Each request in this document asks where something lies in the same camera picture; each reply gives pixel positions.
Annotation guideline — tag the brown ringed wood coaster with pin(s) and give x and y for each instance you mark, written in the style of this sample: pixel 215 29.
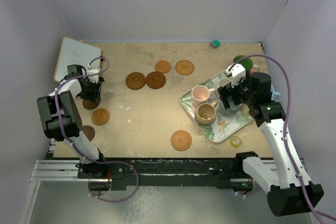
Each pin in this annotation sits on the brown ringed wood coaster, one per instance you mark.
pixel 155 80

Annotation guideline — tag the grey blue mug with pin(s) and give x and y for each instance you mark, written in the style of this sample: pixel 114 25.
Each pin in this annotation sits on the grey blue mug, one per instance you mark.
pixel 228 112

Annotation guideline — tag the cream mug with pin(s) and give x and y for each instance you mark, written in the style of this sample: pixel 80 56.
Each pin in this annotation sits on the cream mug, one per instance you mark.
pixel 244 110

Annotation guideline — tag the light wood rimmed coaster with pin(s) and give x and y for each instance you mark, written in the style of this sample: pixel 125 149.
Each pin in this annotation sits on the light wood rimmed coaster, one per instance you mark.
pixel 100 116

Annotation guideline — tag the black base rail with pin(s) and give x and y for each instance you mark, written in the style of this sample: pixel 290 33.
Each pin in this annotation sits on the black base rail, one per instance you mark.
pixel 221 173

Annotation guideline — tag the green eraser block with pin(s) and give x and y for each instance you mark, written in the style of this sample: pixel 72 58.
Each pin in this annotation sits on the green eraser block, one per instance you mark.
pixel 215 44

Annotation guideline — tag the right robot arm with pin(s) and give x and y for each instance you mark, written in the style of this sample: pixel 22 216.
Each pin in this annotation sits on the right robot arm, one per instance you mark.
pixel 289 190

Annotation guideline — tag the green cup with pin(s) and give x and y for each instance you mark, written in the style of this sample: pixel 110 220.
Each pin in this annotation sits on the green cup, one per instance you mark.
pixel 246 63

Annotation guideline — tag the white mug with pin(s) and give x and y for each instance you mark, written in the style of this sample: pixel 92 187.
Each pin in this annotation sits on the white mug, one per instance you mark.
pixel 222 83

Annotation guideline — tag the pink mug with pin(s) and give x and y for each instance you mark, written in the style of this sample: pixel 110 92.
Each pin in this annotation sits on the pink mug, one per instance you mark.
pixel 201 94

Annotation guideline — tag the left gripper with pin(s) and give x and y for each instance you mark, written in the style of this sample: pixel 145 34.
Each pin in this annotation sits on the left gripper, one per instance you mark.
pixel 95 95

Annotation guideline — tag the woven rattan coaster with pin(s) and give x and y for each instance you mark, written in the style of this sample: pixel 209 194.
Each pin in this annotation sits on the woven rattan coaster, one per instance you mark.
pixel 181 140
pixel 184 67

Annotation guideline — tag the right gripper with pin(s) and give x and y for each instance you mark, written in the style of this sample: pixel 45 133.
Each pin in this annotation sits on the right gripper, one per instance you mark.
pixel 227 91

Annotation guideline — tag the dark walnut coaster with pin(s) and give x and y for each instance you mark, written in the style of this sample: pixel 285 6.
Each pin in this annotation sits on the dark walnut coaster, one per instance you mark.
pixel 89 132
pixel 90 105

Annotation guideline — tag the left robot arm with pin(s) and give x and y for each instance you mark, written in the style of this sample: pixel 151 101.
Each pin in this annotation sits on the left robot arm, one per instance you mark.
pixel 61 119

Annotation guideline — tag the aluminium frame rail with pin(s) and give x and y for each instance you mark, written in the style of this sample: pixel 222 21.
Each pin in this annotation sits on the aluminium frame rail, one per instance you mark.
pixel 55 171

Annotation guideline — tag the yellow tape roll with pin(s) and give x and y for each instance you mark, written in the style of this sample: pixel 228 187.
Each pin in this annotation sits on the yellow tape roll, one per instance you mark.
pixel 235 141

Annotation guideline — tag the small whiteboard wooden frame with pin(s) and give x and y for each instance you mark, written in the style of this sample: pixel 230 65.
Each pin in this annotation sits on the small whiteboard wooden frame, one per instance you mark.
pixel 74 52

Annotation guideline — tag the light wood coaster smooth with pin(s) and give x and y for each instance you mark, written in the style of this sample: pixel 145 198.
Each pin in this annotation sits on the light wood coaster smooth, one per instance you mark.
pixel 162 66

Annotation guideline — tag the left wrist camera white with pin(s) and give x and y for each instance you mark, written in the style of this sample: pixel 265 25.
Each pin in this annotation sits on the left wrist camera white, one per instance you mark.
pixel 93 75

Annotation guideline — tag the light blue mug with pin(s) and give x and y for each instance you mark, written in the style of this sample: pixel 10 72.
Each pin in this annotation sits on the light blue mug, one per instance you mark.
pixel 274 94

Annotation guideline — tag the tan ceramic mug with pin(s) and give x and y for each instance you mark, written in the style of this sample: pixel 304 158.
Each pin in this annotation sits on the tan ceramic mug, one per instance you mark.
pixel 205 114

